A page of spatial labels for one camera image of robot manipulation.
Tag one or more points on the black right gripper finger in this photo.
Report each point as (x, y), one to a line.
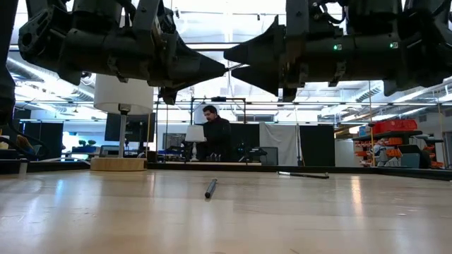
(265, 49)
(268, 79)

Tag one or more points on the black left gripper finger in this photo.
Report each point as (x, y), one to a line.
(197, 65)
(196, 82)

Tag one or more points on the short black pen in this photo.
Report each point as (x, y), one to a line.
(210, 188)

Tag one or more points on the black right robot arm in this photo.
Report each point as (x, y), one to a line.
(406, 53)

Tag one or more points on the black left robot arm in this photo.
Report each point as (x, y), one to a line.
(88, 49)

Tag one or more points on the ceiling strip light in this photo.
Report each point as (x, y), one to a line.
(212, 46)

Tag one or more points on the small black ceiling fixture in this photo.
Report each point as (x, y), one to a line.
(258, 16)

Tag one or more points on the white board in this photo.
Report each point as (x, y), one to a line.
(197, 116)

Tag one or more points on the small white table lamp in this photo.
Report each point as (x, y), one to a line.
(195, 133)

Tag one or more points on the white shade wooden base lamp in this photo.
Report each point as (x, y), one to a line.
(123, 95)

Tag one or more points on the person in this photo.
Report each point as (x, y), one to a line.
(216, 135)

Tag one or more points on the black partition panel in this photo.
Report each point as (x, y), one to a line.
(316, 144)
(46, 139)
(243, 137)

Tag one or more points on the grey hanging cloth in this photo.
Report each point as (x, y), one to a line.
(279, 143)

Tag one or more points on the black monitor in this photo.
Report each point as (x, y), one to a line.
(136, 128)

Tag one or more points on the black equipment on tripod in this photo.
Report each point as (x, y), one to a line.
(257, 151)

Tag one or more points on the grey chair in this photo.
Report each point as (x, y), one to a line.
(271, 155)

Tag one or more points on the red storage crate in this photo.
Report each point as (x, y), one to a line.
(395, 126)

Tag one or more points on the yellow pole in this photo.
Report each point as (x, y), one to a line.
(372, 148)

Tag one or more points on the small green plants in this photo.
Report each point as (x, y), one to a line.
(92, 142)

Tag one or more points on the shelf rack with red bins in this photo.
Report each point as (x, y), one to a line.
(399, 134)

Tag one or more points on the small white cylinder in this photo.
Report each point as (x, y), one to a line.
(23, 167)

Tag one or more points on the silver ceiling air duct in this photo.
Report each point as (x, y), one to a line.
(369, 93)

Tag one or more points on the black aluminium table frame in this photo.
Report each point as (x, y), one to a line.
(197, 166)

